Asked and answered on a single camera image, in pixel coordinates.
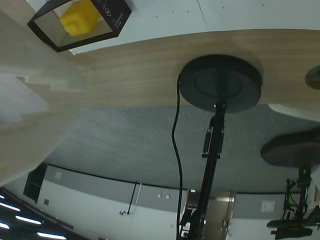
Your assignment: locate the black stand with round base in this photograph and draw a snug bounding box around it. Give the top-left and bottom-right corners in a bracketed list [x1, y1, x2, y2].
[174, 54, 264, 240]

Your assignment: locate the black rectangular open box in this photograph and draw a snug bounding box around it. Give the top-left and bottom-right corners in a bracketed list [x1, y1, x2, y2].
[26, 0, 133, 53]

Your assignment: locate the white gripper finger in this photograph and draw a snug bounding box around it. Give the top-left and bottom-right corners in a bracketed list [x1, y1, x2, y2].
[0, 7, 87, 188]

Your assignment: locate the white paper sheet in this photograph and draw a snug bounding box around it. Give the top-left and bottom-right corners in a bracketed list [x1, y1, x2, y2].
[69, 0, 209, 55]

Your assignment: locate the black stand power cable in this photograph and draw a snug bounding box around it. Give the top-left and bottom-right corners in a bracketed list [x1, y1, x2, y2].
[171, 74, 186, 240]

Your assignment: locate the yellow foam cube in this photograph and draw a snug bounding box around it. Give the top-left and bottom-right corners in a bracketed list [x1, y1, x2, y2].
[59, 0, 101, 36]

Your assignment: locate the grey door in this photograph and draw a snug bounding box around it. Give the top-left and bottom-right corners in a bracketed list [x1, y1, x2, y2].
[206, 191, 236, 240]

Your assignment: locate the grey round table grommet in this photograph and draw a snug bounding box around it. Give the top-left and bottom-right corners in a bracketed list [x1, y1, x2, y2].
[304, 64, 320, 89]

